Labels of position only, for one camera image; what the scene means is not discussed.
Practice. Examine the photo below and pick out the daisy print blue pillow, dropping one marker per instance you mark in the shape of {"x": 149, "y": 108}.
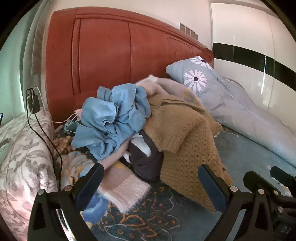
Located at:
{"x": 196, "y": 74}

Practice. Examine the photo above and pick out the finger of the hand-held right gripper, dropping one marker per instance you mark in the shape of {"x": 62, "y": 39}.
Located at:
{"x": 259, "y": 180}
{"x": 283, "y": 176}

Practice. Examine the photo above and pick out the pink floral pillow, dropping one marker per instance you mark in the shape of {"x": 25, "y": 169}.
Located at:
{"x": 23, "y": 173}

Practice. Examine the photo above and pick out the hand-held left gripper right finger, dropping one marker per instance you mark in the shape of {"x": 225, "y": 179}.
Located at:
{"x": 211, "y": 185}

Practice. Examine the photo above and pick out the blue garment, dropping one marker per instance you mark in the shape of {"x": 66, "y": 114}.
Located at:
{"x": 104, "y": 120}

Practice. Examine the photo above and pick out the wall socket strip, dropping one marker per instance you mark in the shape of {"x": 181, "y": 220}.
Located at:
{"x": 188, "y": 30}

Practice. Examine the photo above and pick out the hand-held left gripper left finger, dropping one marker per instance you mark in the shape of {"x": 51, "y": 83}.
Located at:
{"x": 92, "y": 183}

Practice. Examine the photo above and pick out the pink fuzzy sweater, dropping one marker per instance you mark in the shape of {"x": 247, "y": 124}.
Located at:
{"x": 124, "y": 187}

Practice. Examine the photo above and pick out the black charger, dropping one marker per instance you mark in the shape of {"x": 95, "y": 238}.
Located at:
{"x": 32, "y": 108}

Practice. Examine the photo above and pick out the dark grey garment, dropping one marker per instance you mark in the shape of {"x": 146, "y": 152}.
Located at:
{"x": 145, "y": 166}

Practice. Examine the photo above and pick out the mustard knit sweater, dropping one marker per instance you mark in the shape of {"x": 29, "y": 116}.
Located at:
{"x": 185, "y": 148}

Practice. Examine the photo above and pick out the grey fuzzy garment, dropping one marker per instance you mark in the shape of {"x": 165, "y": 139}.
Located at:
{"x": 175, "y": 89}

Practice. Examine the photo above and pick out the teal small device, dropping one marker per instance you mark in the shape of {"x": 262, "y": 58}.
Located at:
{"x": 70, "y": 128}

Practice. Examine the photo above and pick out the blue floral bedspread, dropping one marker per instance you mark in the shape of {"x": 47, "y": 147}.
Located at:
{"x": 150, "y": 220}

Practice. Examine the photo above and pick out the red wooden headboard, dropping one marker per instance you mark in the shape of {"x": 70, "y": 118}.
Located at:
{"x": 104, "y": 58}

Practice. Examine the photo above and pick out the white wardrobe with black stripe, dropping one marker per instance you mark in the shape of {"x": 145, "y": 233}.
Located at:
{"x": 242, "y": 30}

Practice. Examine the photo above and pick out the light blue duvet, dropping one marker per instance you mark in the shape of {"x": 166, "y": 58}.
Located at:
{"x": 249, "y": 115}

